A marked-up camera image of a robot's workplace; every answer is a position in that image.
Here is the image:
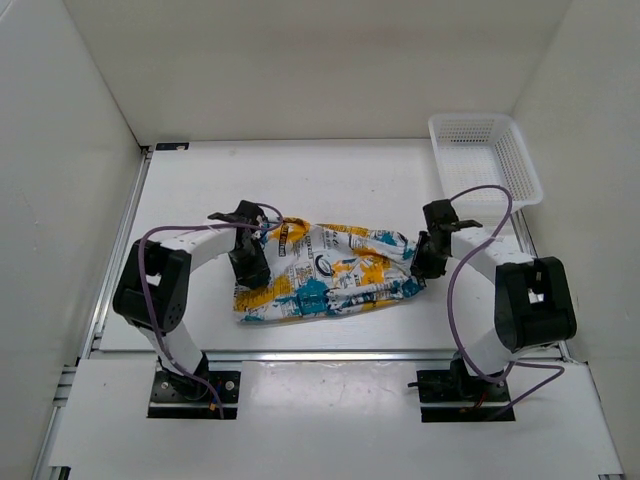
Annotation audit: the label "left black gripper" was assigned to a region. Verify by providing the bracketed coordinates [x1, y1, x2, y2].
[226, 237, 270, 288]

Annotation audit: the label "colourful printed shorts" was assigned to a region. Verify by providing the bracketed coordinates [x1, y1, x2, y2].
[233, 217, 426, 323]

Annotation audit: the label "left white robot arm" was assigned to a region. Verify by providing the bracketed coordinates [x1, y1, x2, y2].
[112, 200, 282, 400]

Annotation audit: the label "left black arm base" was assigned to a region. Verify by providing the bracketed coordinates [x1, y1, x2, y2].
[147, 368, 241, 420]

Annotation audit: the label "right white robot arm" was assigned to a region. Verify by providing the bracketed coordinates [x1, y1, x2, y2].
[411, 199, 577, 400]

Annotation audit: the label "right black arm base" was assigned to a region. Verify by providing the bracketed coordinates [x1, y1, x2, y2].
[407, 369, 516, 424]

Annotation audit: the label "white plastic mesh basket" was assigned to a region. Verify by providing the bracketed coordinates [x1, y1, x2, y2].
[428, 113, 543, 225]

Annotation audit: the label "black corner label plate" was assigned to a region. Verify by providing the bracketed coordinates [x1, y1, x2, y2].
[155, 142, 190, 151]

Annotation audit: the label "front aluminium rail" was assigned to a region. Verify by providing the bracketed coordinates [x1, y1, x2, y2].
[199, 349, 566, 364]

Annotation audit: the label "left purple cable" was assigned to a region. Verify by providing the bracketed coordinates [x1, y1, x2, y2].
[137, 202, 285, 419]

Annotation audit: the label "purple cable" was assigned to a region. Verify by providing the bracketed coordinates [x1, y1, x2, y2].
[446, 184, 566, 421]
[137, 202, 285, 419]

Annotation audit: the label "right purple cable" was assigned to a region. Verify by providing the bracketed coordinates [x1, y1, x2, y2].
[446, 184, 566, 421]

